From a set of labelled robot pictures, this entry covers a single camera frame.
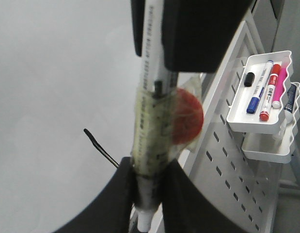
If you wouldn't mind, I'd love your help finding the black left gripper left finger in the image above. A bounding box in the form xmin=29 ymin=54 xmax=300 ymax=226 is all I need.
xmin=55 ymin=157 xmax=135 ymax=233

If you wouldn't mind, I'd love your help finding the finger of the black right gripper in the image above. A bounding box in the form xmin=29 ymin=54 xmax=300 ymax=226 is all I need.
xmin=130 ymin=0 xmax=145 ymax=57
xmin=162 ymin=0 xmax=251 ymax=73

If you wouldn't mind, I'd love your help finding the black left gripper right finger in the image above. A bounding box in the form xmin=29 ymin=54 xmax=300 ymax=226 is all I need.
xmin=161 ymin=159 xmax=245 ymax=233

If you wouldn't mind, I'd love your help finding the red round magnet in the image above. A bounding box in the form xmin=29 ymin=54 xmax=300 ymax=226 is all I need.
xmin=172 ymin=88 xmax=204 ymax=145

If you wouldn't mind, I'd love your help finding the white black whiteboard marker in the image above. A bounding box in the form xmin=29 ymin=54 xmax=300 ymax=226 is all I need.
xmin=132 ymin=0 xmax=178 ymax=233

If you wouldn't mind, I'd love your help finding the blue capped whiteboard marker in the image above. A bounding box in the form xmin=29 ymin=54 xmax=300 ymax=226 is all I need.
xmin=246 ymin=60 xmax=273 ymax=114

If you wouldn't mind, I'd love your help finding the white whiteboard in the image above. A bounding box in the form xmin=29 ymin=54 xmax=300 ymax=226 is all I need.
xmin=0 ymin=0 xmax=141 ymax=233

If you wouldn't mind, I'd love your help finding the red capped whiteboard marker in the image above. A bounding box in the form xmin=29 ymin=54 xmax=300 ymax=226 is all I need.
xmin=259 ymin=64 xmax=281 ymax=122

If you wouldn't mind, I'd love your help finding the white perforated pegboard panel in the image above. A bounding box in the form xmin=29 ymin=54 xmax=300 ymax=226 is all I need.
xmin=149 ymin=20 xmax=284 ymax=233

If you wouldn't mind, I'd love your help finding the black marker cap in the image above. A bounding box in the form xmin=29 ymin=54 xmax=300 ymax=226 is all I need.
xmin=244 ymin=72 xmax=255 ymax=87

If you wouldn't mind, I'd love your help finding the upper white plastic tray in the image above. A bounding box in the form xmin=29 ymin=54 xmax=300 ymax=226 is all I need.
xmin=226 ymin=50 xmax=293 ymax=134

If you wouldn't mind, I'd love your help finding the white plastic tray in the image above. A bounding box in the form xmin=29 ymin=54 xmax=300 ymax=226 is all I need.
xmin=226 ymin=50 xmax=293 ymax=134
xmin=241 ymin=82 xmax=300 ymax=164

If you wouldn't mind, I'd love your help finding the pink highlighter marker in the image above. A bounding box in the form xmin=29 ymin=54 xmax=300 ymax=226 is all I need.
xmin=272 ymin=68 xmax=287 ymax=109

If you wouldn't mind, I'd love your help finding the lower white plastic tray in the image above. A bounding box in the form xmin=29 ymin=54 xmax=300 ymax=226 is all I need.
xmin=241 ymin=82 xmax=300 ymax=164

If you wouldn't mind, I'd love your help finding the dark blue marker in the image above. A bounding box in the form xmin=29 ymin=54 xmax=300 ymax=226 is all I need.
xmin=284 ymin=84 xmax=297 ymax=114

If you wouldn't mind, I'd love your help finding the white metal stand frame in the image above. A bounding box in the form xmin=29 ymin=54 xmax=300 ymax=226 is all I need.
xmin=178 ymin=0 xmax=300 ymax=233

